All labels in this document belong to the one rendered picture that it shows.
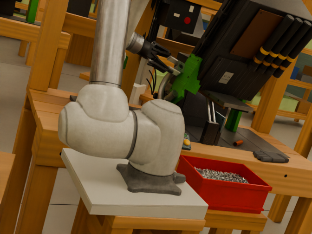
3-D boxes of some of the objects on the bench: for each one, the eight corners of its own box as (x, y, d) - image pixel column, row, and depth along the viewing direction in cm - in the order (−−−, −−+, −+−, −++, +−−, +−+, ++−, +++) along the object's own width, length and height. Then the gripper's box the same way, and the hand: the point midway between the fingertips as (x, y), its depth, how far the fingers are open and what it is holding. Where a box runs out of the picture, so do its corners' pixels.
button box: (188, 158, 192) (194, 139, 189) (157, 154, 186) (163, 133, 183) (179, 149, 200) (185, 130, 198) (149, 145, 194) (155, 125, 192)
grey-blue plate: (217, 145, 212) (227, 118, 208) (214, 145, 211) (224, 117, 208) (209, 138, 220) (217, 111, 217) (205, 137, 219) (214, 111, 216)
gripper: (141, 57, 195) (182, 81, 205) (146, 27, 205) (185, 50, 215) (132, 65, 200) (172, 87, 211) (137, 35, 210) (176, 58, 221)
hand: (174, 66), depth 212 cm, fingers open, 5 cm apart
